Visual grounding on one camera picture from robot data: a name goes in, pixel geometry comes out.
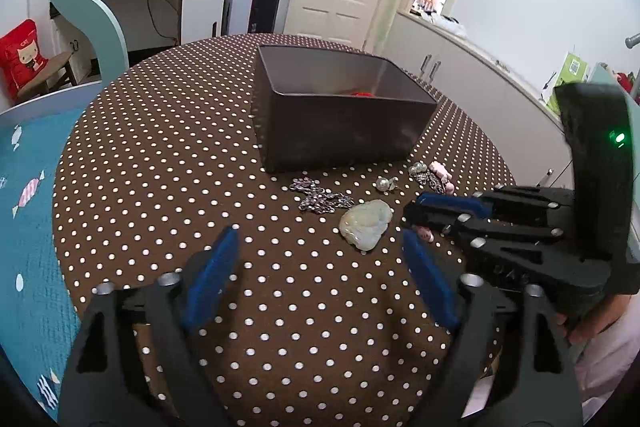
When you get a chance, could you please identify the pink charm bracelet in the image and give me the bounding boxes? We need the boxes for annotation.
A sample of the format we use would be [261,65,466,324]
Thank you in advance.
[408,159,457,243]

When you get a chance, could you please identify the small pearl earring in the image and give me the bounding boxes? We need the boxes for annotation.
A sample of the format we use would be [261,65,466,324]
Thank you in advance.
[374,176,399,193]

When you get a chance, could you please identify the pale jade pendant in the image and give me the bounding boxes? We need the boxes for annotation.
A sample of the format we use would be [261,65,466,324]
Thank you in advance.
[338,199,393,253]

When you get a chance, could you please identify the silver pearl chain bracelet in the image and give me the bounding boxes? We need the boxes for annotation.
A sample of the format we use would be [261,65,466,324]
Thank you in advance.
[288,176,356,214]

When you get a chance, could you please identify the person's right hand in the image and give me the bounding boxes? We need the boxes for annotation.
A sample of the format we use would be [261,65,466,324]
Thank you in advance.
[556,295,632,345]

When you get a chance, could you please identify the white low cupboard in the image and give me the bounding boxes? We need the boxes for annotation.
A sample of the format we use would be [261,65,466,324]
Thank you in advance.
[383,12,574,188]

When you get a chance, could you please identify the blue candy pattern rug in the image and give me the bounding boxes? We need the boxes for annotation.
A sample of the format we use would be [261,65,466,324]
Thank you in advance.
[1,110,81,418]

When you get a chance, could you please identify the brown polka dot tablecloth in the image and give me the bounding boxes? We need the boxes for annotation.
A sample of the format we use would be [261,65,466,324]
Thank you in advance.
[52,35,513,426]

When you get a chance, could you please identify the silver metal tin box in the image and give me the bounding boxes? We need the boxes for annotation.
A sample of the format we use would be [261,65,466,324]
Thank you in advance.
[252,44,437,172]

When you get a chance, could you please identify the green paper bag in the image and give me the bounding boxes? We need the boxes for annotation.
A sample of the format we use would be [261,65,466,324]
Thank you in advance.
[547,53,589,116]

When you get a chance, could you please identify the white and black suitcase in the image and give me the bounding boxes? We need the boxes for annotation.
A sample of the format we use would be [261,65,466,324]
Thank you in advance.
[222,0,280,35]

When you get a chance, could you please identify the wooden chair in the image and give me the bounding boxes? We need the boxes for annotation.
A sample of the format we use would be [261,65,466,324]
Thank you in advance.
[17,51,78,103]

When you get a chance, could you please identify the white small cabinet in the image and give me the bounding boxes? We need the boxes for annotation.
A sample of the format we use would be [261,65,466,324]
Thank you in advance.
[177,0,226,44]

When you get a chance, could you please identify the red cat cushion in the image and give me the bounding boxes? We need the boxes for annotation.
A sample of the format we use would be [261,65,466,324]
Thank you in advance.
[0,18,48,101]

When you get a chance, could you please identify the dark curved desk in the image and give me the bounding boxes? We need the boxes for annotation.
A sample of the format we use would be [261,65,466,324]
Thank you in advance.
[49,0,229,58]

